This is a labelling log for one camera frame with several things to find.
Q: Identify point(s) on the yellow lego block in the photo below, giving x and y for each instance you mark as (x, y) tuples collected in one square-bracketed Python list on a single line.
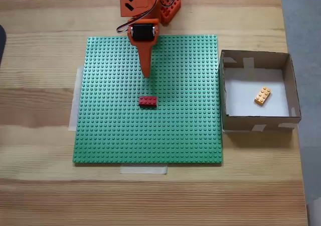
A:
[(262, 96)]

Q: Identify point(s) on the red lego block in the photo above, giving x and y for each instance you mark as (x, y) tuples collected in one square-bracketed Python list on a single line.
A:
[(148, 101)]

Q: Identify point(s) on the green lego baseplate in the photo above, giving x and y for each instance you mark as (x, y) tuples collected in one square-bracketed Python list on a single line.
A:
[(113, 98)]

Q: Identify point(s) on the open cardboard box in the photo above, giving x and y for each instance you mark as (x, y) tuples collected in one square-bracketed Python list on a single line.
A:
[(238, 123)]

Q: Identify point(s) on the masking tape strip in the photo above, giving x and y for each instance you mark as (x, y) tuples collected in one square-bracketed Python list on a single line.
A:
[(72, 110), (143, 170)]

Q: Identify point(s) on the white paper sheet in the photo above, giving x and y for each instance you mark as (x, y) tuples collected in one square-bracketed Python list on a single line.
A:
[(240, 98)]

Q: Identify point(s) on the black rounded object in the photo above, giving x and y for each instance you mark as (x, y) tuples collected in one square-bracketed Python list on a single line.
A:
[(2, 45)]

